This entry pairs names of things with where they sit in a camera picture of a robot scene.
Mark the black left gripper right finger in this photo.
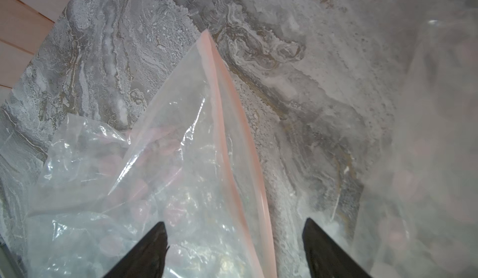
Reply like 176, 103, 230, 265
302, 218, 371, 278

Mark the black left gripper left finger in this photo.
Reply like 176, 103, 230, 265
104, 222, 169, 278

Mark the clear zipper bag pink zip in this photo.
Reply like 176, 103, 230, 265
26, 31, 277, 278

